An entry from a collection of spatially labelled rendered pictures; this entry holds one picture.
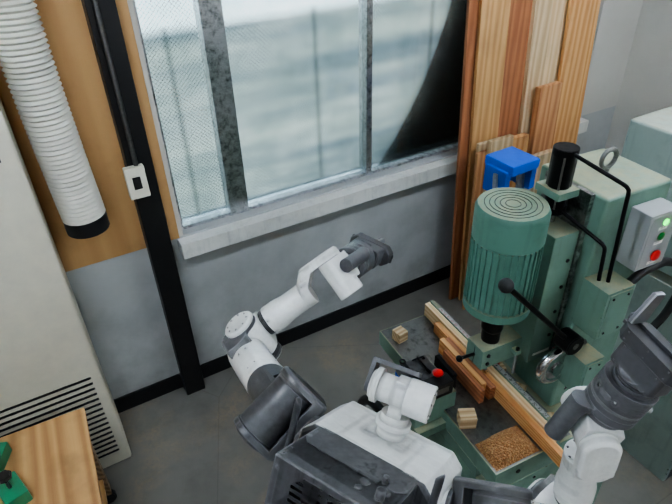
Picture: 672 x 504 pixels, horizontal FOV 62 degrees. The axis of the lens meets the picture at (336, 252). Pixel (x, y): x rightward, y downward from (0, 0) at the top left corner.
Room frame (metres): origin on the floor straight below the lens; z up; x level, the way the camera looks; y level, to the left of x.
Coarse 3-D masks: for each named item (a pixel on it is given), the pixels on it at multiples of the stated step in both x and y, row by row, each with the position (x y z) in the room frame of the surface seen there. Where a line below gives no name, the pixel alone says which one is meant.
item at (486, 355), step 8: (504, 328) 1.19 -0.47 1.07; (512, 328) 1.19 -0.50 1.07; (472, 336) 1.16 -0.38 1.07; (480, 336) 1.16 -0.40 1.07; (504, 336) 1.15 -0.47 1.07; (512, 336) 1.15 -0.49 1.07; (520, 336) 1.15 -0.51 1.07; (472, 344) 1.13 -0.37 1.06; (480, 344) 1.13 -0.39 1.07; (488, 344) 1.12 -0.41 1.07; (496, 344) 1.12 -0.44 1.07; (504, 344) 1.12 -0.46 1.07; (512, 344) 1.14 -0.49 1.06; (520, 344) 1.15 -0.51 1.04; (472, 352) 1.13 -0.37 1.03; (480, 352) 1.10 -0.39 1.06; (488, 352) 1.10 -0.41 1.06; (496, 352) 1.11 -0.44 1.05; (504, 352) 1.13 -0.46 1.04; (472, 360) 1.13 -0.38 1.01; (480, 360) 1.10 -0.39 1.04; (488, 360) 1.10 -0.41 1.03; (496, 360) 1.12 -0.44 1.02; (480, 368) 1.09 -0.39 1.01
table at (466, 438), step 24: (384, 336) 1.35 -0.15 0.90; (408, 336) 1.35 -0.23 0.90; (432, 336) 1.34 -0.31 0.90; (408, 360) 1.24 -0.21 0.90; (432, 360) 1.24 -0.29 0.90; (456, 384) 1.14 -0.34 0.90; (456, 408) 1.05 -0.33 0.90; (480, 408) 1.04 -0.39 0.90; (432, 432) 1.01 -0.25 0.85; (456, 432) 0.98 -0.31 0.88; (480, 432) 0.96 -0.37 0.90; (480, 456) 0.89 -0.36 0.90; (528, 456) 0.88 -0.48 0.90; (504, 480) 0.85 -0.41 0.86
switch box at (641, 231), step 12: (648, 204) 1.16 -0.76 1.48; (660, 204) 1.16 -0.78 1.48; (636, 216) 1.14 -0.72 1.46; (648, 216) 1.11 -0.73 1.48; (660, 216) 1.11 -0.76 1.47; (636, 228) 1.13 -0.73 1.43; (648, 228) 1.10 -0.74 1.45; (624, 240) 1.15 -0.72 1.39; (636, 240) 1.12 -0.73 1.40; (648, 240) 1.11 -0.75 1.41; (624, 252) 1.14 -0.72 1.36; (636, 252) 1.11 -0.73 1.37; (648, 252) 1.11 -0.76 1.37; (624, 264) 1.13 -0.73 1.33; (636, 264) 1.10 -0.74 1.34; (648, 264) 1.12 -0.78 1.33
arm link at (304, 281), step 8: (336, 248) 1.11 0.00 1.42; (320, 256) 1.08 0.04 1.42; (328, 256) 1.08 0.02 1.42; (312, 264) 1.07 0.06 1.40; (320, 264) 1.07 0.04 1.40; (304, 272) 1.06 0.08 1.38; (312, 272) 1.10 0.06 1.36; (304, 280) 1.05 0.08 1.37; (296, 288) 1.05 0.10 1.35; (304, 288) 1.04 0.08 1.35; (304, 296) 1.03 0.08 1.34; (312, 296) 1.03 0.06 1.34; (312, 304) 1.03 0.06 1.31
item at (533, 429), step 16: (448, 336) 1.30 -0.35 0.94; (464, 352) 1.23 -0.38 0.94; (496, 384) 1.10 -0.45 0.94; (512, 400) 1.04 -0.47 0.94; (512, 416) 1.01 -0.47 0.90; (528, 416) 0.98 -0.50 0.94; (528, 432) 0.95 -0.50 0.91; (544, 432) 0.93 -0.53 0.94; (544, 448) 0.90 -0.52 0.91; (560, 448) 0.88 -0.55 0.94
